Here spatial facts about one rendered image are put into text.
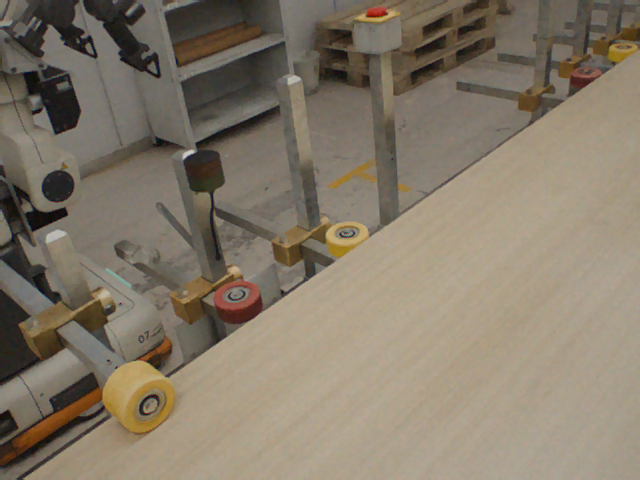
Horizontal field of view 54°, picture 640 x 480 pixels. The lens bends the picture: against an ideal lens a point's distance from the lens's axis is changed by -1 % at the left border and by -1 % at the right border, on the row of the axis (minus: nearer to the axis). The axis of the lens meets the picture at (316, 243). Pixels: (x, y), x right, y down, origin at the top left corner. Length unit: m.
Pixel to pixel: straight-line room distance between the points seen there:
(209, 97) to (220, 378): 3.57
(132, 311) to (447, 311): 1.41
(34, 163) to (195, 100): 2.39
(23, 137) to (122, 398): 1.32
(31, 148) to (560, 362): 1.61
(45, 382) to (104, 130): 2.21
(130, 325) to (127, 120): 2.12
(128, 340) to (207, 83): 2.52
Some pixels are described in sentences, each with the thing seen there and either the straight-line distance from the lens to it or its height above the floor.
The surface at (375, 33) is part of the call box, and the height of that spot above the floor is 1.19.
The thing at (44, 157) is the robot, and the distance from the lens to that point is 2.07.
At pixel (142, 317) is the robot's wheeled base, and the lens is 2.20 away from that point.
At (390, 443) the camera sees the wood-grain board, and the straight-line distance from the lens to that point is 0.82.
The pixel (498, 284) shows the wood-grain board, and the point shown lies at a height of 0.90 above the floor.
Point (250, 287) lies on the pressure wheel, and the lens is 1.08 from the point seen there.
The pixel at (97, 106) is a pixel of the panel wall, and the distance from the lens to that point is 3.99.
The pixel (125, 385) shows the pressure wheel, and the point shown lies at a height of 0.98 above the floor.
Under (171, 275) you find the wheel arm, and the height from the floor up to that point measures 0.86.
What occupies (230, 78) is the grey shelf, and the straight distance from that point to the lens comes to 4.48.
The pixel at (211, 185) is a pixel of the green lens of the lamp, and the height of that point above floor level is 1.09.
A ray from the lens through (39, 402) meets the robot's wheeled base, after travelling 2.15.
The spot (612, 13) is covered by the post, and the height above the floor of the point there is 0.93.
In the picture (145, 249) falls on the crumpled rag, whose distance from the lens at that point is 1.34.
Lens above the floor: 1.53
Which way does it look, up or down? 33 degrees down
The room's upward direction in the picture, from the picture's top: 8 degrees counter-clockwise
